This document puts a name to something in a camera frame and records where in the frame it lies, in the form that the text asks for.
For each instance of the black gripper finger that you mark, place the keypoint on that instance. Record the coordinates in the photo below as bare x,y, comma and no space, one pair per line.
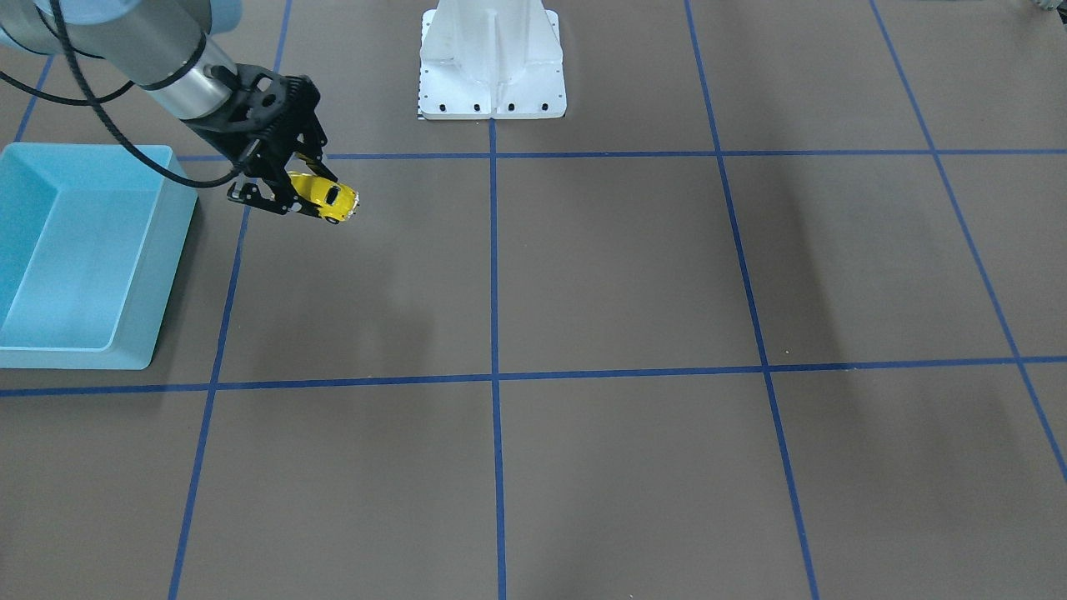
313,158
291,198

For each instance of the yellow beetle toy car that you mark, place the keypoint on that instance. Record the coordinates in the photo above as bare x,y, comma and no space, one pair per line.
324,199

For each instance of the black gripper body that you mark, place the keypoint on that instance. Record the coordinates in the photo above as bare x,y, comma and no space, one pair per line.
218,133

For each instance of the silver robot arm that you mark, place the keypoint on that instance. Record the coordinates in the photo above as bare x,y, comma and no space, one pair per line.
162,47

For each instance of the light blue plastic bin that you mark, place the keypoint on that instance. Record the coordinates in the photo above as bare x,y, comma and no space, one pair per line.
90,244

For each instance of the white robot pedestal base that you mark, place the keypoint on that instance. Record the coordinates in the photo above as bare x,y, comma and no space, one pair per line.
491,60

